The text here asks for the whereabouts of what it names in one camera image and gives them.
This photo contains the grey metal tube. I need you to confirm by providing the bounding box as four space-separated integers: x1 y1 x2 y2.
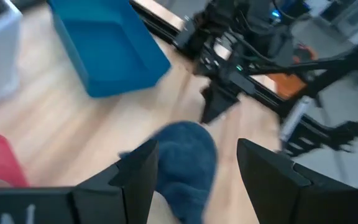
280 96 313 142

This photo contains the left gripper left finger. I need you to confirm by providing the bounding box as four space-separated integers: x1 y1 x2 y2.
71 139 160 224

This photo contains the orange object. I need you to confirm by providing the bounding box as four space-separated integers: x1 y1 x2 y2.
267 43 318 100

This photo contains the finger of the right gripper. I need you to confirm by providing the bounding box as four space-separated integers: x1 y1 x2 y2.
216 90 241 116
201 85 222 124

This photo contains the navy denim baseball cap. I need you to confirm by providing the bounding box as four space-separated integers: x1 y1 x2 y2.
118 120 219 224

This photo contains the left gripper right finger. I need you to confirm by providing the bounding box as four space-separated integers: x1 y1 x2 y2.
236 138 358 224

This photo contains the blue plastic bin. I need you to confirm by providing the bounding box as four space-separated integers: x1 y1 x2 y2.
47 0 172 99

